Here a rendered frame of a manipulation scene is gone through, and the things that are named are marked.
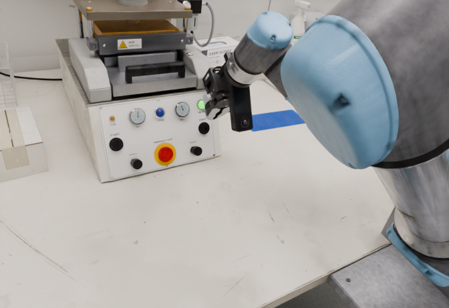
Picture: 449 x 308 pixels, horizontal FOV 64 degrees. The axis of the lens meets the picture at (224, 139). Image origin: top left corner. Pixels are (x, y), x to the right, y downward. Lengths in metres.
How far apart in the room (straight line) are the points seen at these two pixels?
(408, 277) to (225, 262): 0.39
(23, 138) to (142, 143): 0.27
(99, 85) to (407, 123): 0.72
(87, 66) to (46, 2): 0.61
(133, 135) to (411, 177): 0.68
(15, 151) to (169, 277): 0.46
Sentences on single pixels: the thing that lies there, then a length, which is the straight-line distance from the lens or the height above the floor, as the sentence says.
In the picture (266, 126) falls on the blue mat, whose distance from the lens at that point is 1.21.
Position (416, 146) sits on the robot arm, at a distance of 0.32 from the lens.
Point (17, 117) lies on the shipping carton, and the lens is 1.05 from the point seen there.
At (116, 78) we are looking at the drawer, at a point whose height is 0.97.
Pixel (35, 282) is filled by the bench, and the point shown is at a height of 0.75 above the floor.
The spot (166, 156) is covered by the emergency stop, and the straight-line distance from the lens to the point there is 0.94.
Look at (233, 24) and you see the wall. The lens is 1.77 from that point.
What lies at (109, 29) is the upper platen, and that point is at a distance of 0.98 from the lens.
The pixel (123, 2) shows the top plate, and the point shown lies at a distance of 1.01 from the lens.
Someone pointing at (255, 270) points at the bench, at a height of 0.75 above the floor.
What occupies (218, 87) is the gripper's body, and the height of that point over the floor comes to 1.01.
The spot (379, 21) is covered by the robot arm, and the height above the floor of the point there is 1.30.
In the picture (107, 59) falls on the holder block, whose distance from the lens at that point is 0.98.
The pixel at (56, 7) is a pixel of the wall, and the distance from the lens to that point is 1.50.
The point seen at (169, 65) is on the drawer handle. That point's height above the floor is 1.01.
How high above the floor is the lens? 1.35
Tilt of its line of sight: 33 degrees down
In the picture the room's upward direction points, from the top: 8 degrees clockwise
